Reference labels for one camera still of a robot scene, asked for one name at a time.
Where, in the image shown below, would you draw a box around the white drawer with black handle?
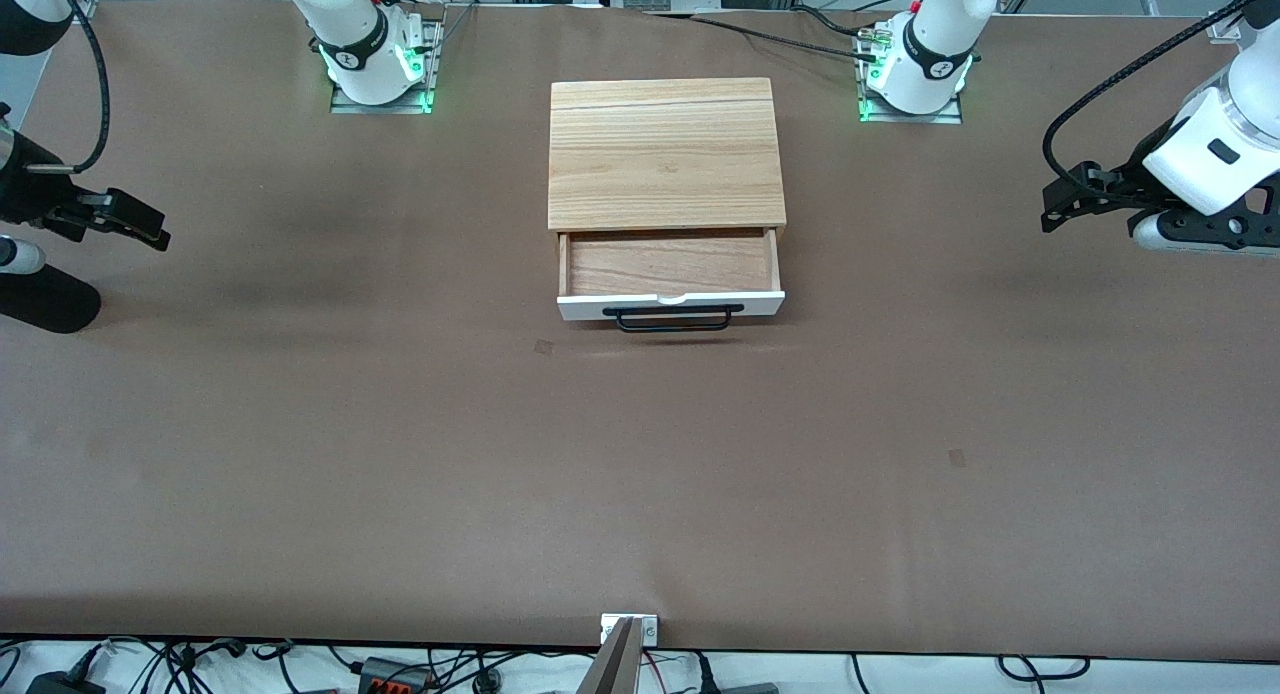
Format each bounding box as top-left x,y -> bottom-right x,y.
556,227 -> 787,333

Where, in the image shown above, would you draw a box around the light wooden drawer cabinet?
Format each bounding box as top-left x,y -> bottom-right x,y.
547,77 -> 789,241

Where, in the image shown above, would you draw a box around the black rounded object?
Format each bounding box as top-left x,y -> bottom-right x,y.
0,266 -> 102,335

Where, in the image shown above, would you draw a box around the black power adapter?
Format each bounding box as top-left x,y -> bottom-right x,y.
25,672 -> 106,694

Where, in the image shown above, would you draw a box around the black box with red connectors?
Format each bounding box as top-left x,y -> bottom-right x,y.
358,657 -> 433,694

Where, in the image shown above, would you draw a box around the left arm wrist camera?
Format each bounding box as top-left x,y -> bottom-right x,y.
1130,212 -> 1280,257

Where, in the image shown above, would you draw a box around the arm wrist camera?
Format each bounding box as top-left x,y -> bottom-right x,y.
1130,212 -> 1280,257
0,236 -> 47,275

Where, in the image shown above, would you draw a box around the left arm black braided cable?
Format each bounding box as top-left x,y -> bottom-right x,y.
1040,0 -> 1280,190

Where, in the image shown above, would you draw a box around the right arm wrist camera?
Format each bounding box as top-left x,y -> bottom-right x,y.
0,236 -> 47,275

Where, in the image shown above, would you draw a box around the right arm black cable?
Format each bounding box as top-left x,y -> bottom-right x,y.
25,0 -> 111,173

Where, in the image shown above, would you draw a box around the black cable across table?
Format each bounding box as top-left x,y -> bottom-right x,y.
645,10 -> 883,61

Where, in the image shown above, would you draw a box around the tangled black cables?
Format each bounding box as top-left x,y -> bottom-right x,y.
95,638 -> 301,694

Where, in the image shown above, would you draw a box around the looped black cable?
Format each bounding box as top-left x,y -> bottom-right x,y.
997,656 -> 1091,682

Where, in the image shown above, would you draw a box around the small metal bracket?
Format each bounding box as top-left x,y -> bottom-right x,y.
600,614 -> 660,645

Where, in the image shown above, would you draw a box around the grey mounting post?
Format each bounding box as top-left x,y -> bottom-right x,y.
575,617 -> 641,694

